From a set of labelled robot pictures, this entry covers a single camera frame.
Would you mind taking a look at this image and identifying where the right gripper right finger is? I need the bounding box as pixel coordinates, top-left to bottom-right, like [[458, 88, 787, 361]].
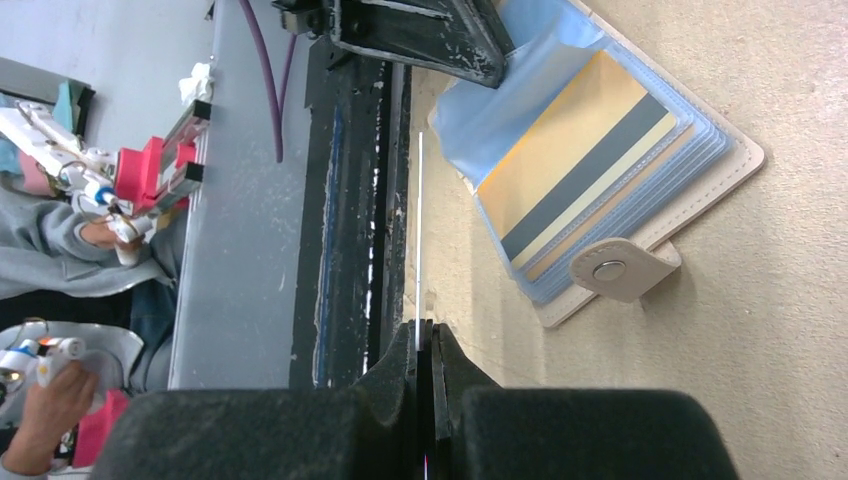
[[430, 323, 504, 479]]

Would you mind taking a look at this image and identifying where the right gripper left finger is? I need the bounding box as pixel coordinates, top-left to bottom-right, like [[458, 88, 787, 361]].
[[357, 321, 419, 479]]

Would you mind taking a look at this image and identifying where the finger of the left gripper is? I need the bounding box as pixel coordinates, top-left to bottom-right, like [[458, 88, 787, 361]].
[[329, 0, 514, 88]]

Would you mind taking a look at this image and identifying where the white VIP card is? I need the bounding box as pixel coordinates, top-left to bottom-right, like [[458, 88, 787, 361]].
[[415, 131, 424, 351]]

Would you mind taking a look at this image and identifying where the beige snap card holder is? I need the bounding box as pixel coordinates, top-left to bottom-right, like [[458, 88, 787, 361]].
[[430, 1, 765, 328]]

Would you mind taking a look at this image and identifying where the gold striped card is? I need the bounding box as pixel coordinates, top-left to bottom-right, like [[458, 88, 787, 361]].
[[477, 51, 679, 269]]

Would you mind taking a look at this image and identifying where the operator hand upper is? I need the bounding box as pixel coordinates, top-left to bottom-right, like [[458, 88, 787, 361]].
[[80, 217, 144, 251]]

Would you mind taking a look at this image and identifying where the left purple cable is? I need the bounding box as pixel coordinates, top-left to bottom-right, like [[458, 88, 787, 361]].
[[237, 0, 299, 165]]

